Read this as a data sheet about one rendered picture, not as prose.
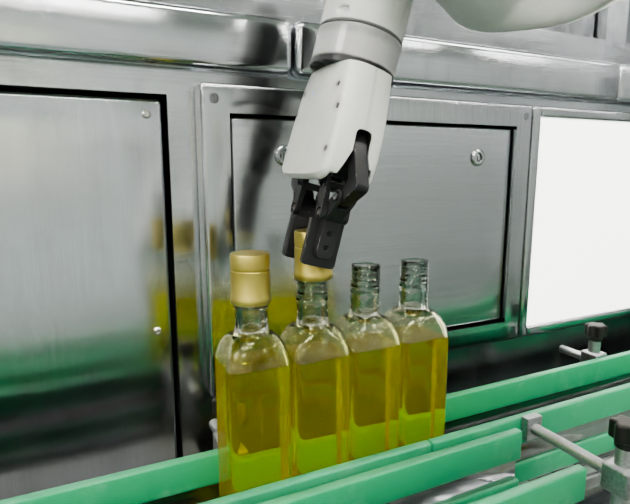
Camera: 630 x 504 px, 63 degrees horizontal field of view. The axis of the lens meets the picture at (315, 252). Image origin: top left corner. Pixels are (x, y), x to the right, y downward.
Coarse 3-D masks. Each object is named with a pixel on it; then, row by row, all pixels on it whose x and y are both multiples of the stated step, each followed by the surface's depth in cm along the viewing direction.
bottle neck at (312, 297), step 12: (300, 288) 46; (312, 288) 45; (324, 288) 46; (300, 300) 46; (312, 300) 45; (324, 300) 46; (300, 312) 46; (312, 312) 46; (324, 312) 46; (312, 324) 46
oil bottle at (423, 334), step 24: (408, 312) 51; (432, 312) 51; (408, 336) 50; (432, 336) 50; (408, 360) 50; (432, 360) 51; (408, 384) 50; (432, 384) 51; (408, 408) 51; (432, 408) 52; (408, 432) 51; (432, 432) 52
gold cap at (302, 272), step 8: (296, 232) 45; (304, 232) 44; (296, 240) 45; (296, 248) 45; (296, 256) 45; (296, 264) 46; (304, 264) 45; (296, 272) 46; (304, 272) 45; (312, 272) 45; (320, 272) 45; (328, 272) 45; (304, 280) 45; (312, 280) 45; (320, 280) 45
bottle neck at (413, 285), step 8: (408, 264) 50; (416, 264) 50; (424, 264) 50; (400, 272) 52; (408, 272) 51; (416, 272) 50; (424, 272) 51; (400, 280) 52; (408, 280) 51; (416, 280) 51; (424, 280) 51; (400, 288) 52; (408, 288) 51; (416, 288) 51; (424, 288) 51; (400, 296) 52; (408, 296) 51; (416, 296) 51; (424, 296) 51; (400, 304) 52; (408, 304) 51; (416, 304) 51; (424, 304) 51
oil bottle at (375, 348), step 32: (352, 320) 49; (384, 320) 49; (352, 352) 47; (384, 352) 48; (352, 384) 48; (384, 384) 49; (352, 416) 48; (384, 416) 49; (352, 448) 49; (384, 448) 50
